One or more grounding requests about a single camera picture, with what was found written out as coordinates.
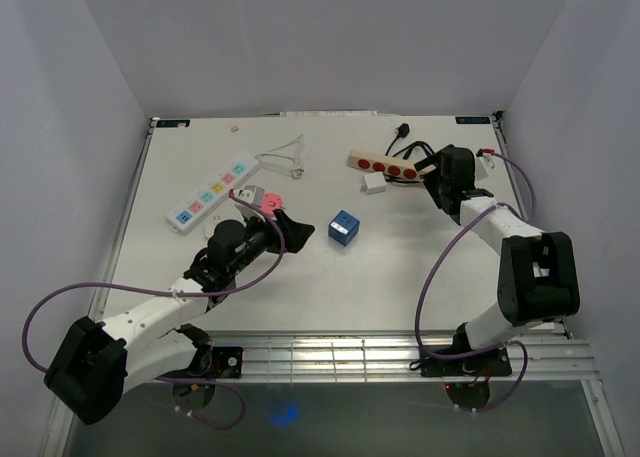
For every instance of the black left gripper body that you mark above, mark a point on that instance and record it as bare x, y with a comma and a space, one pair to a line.
259, 238

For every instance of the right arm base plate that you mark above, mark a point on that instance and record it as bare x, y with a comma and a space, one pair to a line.
448, 362

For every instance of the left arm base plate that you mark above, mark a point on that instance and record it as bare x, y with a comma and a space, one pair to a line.
223, 362

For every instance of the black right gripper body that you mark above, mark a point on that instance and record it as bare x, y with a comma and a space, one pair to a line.
434, 184

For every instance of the small white plug adapter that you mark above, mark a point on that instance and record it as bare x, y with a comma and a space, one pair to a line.
210, 224

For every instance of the white multicolour power strip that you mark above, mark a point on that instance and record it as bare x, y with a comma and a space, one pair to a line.
210, 194

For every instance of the papers at back edge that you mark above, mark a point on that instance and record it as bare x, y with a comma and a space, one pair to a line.
332, 113

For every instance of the blue cube socket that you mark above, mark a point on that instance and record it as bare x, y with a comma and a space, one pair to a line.
343, 228

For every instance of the pink plug adapter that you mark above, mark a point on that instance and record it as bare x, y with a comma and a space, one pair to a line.
271, 202

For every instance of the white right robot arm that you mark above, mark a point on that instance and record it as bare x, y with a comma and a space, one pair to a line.
537, 278

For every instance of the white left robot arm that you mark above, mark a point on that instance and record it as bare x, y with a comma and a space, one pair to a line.
98, 362

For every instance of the white usb charger plug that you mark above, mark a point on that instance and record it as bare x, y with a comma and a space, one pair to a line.
374, 183

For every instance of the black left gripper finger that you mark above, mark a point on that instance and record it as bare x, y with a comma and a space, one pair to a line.
283, 219
296, 235

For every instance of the beige red power strip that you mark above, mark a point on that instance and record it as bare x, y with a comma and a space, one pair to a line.
390, 166

